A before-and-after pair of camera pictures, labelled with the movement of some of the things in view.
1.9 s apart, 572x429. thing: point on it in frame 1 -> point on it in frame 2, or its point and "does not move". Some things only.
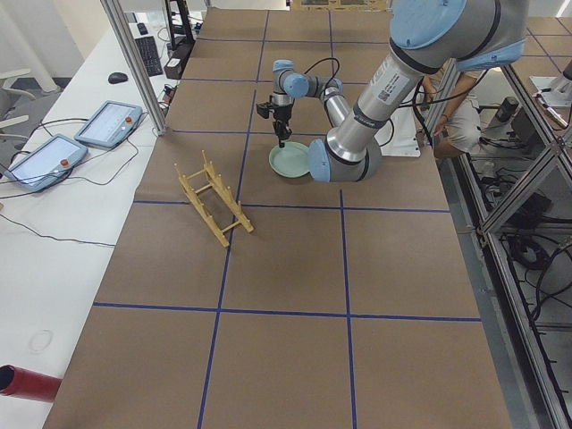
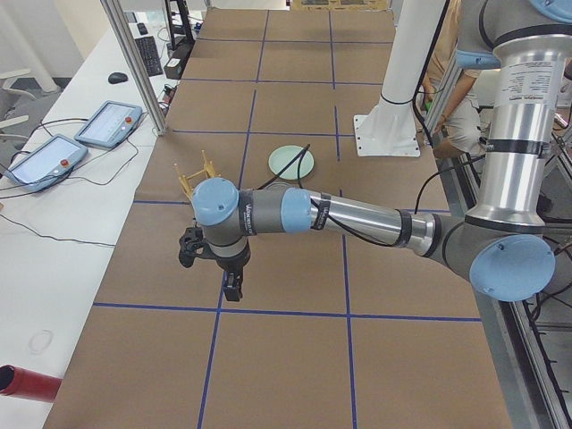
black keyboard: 150,54 does not move
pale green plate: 290,161 does not move
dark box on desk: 173,68 does not move
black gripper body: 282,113 -> 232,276
